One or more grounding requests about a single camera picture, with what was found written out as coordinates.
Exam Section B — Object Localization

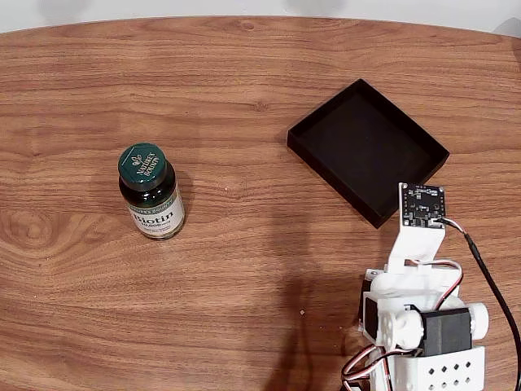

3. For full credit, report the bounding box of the red white black servo cable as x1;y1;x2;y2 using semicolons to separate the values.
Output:
340;343;422;391
421;259;465;311

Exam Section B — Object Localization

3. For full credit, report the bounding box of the shallow black box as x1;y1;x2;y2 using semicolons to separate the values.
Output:
287;78;451;230

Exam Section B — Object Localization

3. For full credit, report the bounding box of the camera circuit board on mount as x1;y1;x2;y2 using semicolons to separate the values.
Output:
385;182;448;279

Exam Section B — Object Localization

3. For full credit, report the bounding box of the green-capped biotin pill bottle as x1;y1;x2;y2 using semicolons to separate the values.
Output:
117;142;186;241

